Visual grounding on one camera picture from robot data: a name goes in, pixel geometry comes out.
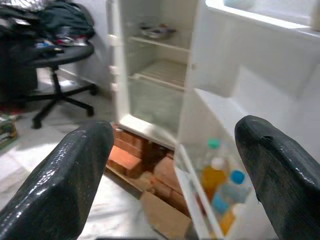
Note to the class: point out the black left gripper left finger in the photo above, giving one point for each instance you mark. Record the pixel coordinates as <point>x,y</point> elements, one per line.
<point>50,195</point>

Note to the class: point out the pile of black clothes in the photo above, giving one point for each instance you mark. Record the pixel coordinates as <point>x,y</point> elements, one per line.
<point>65,20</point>

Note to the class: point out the white fridge shelf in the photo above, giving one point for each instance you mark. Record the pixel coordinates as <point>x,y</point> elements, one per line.
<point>160,45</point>
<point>162,72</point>

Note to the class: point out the brown cardboard sheet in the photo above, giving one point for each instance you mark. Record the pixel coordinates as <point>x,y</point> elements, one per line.
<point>162,217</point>

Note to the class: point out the clear bottle green cap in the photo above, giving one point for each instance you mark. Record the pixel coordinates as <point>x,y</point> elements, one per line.
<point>213,143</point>

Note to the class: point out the black office chair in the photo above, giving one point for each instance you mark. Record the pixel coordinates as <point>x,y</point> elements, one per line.
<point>62,53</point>

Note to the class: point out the blue packet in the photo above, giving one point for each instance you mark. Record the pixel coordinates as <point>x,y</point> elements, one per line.
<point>221,203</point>

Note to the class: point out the silver fridge with green print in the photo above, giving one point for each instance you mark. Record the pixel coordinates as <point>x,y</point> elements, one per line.
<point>262,87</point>

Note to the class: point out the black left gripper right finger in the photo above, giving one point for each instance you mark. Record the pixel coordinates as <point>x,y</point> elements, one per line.
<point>287,187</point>

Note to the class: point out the orange juice bottle white cap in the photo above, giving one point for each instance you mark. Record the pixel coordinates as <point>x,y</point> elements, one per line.
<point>212,177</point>

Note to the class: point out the steel bowl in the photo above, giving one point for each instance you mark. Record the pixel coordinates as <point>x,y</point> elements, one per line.
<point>157,33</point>

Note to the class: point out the orange packet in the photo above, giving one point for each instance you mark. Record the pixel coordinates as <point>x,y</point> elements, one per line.
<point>227,222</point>

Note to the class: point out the clear bottle blue cap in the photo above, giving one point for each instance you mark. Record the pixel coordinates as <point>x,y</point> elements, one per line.
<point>237,176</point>

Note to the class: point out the red brick stack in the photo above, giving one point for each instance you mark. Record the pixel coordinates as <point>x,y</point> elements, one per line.
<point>125,160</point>

